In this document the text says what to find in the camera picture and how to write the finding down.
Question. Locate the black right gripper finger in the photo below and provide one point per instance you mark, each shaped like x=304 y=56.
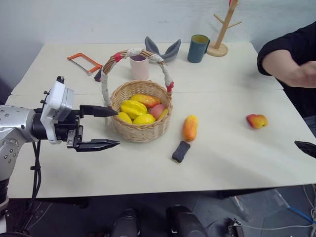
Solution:
x=308 y=148

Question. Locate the small yellow lemon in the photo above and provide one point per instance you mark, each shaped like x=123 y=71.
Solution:
x=124 y=117

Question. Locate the dark rounded shape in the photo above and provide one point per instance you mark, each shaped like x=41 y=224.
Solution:
x=126 y=223

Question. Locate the person's bare forearm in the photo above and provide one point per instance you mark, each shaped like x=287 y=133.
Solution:
x=276 y=65

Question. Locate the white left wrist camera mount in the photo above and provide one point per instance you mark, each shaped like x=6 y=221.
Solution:
x=58 y=98

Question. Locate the yellow starfruit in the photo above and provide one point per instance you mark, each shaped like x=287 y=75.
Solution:
x=133 y=108

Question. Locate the person in black top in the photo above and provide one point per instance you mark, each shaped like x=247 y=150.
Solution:
x=293 y=39

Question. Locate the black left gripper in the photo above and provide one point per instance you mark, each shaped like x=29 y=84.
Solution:
x=71 y=128

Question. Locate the yellow banana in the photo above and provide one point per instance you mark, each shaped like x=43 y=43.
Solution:
x=163 y=114

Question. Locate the red pink peach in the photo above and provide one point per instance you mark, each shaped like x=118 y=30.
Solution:
x=157 y=110

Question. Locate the wooden mug tree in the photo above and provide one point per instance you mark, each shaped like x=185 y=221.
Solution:
x=218 y=48

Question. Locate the red yellow apple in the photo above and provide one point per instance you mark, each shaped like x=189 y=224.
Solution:
x=256 y=121

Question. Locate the person's bare hand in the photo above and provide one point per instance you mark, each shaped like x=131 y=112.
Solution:
x=307 y=75

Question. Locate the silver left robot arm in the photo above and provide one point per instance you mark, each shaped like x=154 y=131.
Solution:
x=14 y=118

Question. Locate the pink cup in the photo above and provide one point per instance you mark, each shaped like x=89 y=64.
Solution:
x=139 y=70

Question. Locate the metal table leg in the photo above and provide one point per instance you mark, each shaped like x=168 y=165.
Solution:
x=240 y=203

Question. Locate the black sponge eraser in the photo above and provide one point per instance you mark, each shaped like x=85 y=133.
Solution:
x=181 y=151

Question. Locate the orange frame hacksaw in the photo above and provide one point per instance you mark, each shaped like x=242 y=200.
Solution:
x=85 y=59

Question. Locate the orange yellow mango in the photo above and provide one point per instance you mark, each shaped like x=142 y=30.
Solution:
x=146 y=99
x=190 y=128

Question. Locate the red item on mug tree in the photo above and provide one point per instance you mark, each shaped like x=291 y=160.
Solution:
x=232 y=2

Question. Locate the teal mug with yellow inside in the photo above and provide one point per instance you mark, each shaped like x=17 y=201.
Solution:
x=196 y=53

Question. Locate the grey folded felt bowl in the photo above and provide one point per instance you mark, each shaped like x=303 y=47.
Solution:
x=170 y=53

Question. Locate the large yellow lemon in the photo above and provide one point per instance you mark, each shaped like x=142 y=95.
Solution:
x=144 y=120

